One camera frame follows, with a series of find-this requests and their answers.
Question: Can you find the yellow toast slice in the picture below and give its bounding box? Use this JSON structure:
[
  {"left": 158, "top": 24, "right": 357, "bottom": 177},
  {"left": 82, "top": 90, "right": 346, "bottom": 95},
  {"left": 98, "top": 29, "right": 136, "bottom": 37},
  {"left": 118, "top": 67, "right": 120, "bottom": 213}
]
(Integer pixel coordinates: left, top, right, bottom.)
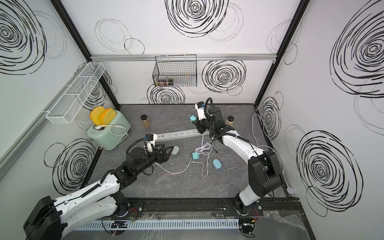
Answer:
[
  {"left": 90, "top": 106, "right": 106, "bottom": 126},
  {"left": 101, "top": 108, "right": 117, "bottom": 125}
]

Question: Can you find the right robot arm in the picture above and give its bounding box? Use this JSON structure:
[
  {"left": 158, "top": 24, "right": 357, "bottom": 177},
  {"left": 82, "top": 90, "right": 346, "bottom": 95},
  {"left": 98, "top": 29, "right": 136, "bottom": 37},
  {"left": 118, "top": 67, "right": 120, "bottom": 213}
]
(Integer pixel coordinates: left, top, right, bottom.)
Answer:
[{"left": 191, "top": 98, "right": 285, "bottom": 216}]

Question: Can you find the mint green earbud case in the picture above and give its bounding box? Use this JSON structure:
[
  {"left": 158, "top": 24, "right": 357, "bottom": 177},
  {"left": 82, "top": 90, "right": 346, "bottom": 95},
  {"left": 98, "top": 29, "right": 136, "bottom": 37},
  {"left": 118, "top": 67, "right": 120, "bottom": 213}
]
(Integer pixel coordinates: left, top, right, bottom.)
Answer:
[{"left": 171, "top": 146, "right": 180, "bottom": 156}]

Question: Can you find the white charging cable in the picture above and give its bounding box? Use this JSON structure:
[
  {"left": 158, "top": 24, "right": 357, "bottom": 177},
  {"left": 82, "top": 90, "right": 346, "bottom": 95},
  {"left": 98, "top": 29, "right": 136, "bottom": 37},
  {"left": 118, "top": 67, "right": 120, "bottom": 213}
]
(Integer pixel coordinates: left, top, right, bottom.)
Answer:
[{"left": 154, "top": 157, "right": 205, "bottom": 175}]

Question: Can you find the lilac coiled cable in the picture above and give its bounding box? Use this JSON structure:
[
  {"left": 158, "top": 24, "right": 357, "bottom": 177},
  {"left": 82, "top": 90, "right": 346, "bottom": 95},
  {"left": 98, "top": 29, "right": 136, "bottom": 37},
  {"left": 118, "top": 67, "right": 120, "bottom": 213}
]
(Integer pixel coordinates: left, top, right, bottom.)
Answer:
[{"left": 194, "top": 134, "right": 213, "bottom": 178}]

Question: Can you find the beige spice jar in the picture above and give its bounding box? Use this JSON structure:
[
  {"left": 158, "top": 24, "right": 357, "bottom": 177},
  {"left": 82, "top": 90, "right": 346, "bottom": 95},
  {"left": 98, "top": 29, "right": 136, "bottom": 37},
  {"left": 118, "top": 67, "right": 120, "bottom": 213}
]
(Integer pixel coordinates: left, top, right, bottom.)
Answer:
[{"left": 226, "top": 116, "right": 235, "bottom": 127}]

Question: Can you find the yellow toast slice left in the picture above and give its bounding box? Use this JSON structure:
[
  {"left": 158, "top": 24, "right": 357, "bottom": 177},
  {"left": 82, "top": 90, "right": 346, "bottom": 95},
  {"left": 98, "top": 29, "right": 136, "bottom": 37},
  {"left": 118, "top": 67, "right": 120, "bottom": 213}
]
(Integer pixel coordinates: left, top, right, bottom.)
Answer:
[{"left": 90, "top": 106, "right": 106, "bottom": 126}]

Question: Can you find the mint green toaster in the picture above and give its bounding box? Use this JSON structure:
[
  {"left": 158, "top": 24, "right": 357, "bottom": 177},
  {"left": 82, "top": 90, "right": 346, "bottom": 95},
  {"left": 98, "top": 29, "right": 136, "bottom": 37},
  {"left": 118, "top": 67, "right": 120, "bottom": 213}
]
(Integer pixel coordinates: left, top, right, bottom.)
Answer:
[{"left": 87, "top": 111, "right": 131, "bottom": 151}]

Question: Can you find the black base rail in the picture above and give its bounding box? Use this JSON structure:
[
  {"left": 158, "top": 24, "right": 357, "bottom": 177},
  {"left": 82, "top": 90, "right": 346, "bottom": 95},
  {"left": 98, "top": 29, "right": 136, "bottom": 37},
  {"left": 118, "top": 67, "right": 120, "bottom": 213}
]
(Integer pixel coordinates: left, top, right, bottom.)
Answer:
[{"left": 61, "top": 196, "right": 304, "bottom": 218}]

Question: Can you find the white slotted cable duct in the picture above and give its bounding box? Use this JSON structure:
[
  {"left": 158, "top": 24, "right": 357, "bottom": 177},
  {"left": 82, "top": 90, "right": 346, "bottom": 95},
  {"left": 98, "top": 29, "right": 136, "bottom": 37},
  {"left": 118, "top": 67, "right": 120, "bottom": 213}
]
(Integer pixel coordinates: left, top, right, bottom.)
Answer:
[{"left": 77, "top": 219, "right": 239, "bottom": 231}]

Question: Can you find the blue earbud case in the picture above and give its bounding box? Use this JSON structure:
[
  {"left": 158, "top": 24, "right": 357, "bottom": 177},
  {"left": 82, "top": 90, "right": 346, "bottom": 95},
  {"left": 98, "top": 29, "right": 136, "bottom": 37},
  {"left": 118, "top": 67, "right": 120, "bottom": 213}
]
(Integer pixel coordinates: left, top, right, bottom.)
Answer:
[{"left": 213, "top": 159, "right": 222, "bottom": 170}]

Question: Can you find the white power strip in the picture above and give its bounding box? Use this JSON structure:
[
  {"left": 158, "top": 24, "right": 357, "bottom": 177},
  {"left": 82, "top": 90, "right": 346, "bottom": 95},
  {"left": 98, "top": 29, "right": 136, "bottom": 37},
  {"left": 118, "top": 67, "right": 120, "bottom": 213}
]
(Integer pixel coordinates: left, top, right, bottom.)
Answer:
[{"left": 154, "top": 129, "right": 209, "bottom": 142}]

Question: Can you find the brown spice jar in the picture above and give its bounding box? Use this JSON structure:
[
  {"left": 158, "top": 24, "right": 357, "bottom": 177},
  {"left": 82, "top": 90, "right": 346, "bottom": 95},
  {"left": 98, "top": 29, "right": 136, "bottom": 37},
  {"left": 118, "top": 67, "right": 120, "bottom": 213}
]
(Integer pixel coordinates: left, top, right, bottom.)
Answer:
[{"left": 141, "top": 114, "right": 151, "bottom": 129}]

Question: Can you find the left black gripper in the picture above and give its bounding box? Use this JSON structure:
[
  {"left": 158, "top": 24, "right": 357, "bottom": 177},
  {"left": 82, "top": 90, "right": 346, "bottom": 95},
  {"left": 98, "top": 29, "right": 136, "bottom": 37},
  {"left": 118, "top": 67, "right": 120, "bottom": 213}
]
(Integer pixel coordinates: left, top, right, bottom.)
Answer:
[{"left": 134, "top": 142, "right": 173, "bottom": 175}]

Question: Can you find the white power strip cord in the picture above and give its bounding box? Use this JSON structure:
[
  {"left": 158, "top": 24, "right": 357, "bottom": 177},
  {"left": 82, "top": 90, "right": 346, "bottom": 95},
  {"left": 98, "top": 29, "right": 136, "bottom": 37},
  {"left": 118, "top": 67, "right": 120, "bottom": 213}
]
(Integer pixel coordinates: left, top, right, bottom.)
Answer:
[{"left": 250, "top": 113, "right": 285, "bottom": 175}]

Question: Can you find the yellow toast slice right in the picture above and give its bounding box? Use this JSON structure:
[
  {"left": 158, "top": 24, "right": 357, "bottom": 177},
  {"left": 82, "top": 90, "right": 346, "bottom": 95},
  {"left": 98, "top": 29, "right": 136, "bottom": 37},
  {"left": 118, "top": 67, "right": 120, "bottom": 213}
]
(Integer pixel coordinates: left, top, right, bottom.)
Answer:
[{"left": 101, "top": 108, "right": 117, "bottom": 125}]

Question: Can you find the white wire shelf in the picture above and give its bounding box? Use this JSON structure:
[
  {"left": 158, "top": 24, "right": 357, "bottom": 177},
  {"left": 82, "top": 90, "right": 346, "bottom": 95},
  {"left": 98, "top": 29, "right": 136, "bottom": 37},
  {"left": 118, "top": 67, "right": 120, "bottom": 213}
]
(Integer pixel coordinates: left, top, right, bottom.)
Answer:
[{"left": 46, "top": 62, "right": 106, "bottom": 124}]

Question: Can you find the black wire basket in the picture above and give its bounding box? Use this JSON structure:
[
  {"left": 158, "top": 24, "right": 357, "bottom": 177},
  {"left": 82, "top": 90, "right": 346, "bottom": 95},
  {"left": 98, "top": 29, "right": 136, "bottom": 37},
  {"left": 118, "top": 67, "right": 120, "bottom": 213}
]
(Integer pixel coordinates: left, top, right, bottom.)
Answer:
[{"left": 152, "top": 55, "right": 198, "bottom": 87}]

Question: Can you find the white toaster cord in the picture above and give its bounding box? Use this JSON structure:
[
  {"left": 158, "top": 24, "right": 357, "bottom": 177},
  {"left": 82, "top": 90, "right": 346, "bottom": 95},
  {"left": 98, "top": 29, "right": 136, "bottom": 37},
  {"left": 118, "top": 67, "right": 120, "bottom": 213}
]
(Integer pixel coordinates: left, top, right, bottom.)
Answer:
[{"left": 95, "top": 124, "right": 130, "bottom": 137}]

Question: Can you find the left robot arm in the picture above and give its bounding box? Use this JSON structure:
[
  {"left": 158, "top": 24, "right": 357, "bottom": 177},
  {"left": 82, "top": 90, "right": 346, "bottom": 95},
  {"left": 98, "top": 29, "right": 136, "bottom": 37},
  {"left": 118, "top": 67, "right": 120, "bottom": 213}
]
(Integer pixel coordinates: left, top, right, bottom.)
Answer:
[{"left": 23, "top": 137, "right": 174, "bottom": 240}]

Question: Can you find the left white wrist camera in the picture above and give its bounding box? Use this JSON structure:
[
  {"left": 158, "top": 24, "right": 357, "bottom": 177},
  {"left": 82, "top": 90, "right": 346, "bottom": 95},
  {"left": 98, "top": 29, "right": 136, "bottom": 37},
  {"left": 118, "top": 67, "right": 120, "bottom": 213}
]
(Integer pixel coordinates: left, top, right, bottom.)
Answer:
[{"left": 145, "top": 134, "right": 158, "bottom": 154}]

